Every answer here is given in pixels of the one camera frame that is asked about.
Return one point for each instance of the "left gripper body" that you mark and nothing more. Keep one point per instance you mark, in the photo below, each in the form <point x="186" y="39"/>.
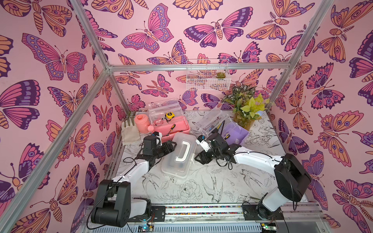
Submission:
<point x="161" y="151"/>

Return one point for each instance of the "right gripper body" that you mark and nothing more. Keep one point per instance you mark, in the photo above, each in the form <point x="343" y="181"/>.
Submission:
<point x="206" y="154"/>

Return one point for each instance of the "purple toolbox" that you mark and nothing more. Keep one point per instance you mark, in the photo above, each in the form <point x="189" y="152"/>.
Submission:
<point x="212" y="121"/>

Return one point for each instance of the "white clear toolbox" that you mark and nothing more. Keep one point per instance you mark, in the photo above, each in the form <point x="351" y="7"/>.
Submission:
<point x="178" y="162"/>

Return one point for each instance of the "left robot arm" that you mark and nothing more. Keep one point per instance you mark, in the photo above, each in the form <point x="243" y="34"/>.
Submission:
<point x="114" y="205"/>

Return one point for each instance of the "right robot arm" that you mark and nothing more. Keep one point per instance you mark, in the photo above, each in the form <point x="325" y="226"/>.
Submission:
<point x="291" y="177"/>

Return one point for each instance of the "black hex key purple box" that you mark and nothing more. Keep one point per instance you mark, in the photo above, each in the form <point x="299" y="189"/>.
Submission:
<point x="222" y="127"/>

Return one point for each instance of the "pink tape measure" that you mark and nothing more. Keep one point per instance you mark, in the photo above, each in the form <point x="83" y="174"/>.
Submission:
<point x="158" y="122"/>

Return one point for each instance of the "pink watering can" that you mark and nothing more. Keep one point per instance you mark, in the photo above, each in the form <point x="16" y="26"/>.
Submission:
<point x="143" y="124"/>

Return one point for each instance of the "pink toolbox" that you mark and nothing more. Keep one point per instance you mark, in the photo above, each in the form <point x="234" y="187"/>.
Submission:
<point x="158" y="110"/>

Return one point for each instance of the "yellow tape measure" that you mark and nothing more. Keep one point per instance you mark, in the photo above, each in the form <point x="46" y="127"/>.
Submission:
<point x="169" y="116"/>

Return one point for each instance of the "potted leafy plant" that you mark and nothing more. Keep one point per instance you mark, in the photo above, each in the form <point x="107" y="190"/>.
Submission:
<point x="247" y="106"/>

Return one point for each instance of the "small succulent plant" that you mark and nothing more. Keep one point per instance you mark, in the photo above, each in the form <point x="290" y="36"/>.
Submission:
<point x="220" y="75"/>

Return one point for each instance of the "white wire basket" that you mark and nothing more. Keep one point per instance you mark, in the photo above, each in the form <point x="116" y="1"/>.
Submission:
<point x="202" y="76"/>

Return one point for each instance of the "metal base rail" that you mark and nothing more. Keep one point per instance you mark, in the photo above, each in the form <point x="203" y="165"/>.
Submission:
<point x="223" y="218"/>

